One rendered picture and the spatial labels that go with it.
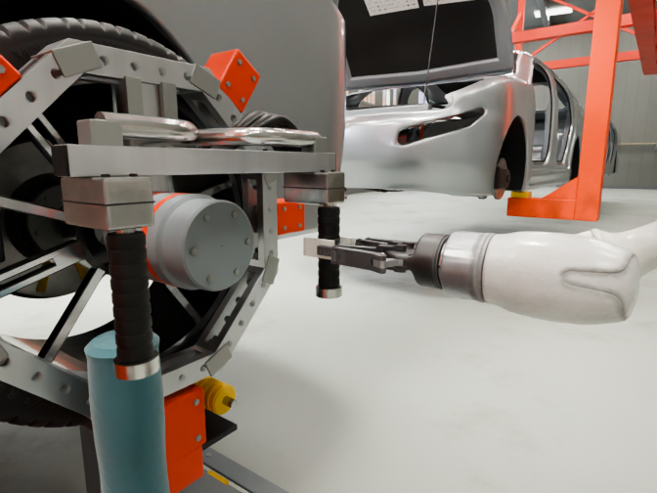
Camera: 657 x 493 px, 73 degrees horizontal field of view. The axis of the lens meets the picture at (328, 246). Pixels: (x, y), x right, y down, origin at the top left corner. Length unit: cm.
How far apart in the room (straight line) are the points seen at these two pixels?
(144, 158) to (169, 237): 14
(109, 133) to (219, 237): 21
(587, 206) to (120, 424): 376
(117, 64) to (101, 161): 27
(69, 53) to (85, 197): 26
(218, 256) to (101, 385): 21
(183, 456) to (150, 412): 25
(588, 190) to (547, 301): 351
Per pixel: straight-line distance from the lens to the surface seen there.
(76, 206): 51
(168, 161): 53
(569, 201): 406
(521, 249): 56
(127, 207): 47
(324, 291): 72
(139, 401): 64
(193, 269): 61
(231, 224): 64
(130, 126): 51
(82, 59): 71
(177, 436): 87
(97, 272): 83
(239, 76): 87
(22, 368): 70
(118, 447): 67
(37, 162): 105
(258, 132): 64
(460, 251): 58
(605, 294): 55
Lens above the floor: 96
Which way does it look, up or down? 10 degrees down
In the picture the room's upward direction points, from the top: straight up
